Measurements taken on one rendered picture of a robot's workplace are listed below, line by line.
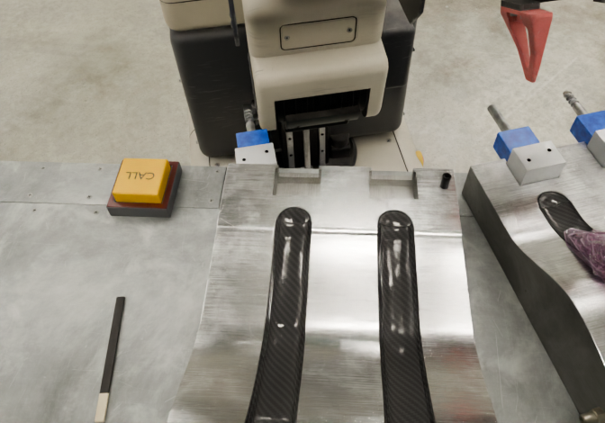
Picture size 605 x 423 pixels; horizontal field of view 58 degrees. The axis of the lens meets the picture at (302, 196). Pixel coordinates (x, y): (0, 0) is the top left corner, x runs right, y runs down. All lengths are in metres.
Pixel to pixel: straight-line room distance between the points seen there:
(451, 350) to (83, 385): 0.38
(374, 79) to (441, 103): 1.13
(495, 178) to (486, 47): 1.65
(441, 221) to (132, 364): 0.37
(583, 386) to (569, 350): 0.03
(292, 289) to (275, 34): 0.45
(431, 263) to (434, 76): 1.61
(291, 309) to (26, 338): 0.31
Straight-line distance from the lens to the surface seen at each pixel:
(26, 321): 0.71
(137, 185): 0.72
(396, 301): 0.56
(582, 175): 0.74
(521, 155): 0.69
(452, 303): 0.56
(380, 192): 0.65
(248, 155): 0.70
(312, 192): 0.64
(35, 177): 0.84
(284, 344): 0.53
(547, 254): 0.63
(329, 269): 0.56
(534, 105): 2.12
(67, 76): 2.35
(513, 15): 0.61
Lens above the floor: 1.37
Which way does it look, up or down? 53 degrees down
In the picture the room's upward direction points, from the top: 3 degrees counter-clockwise
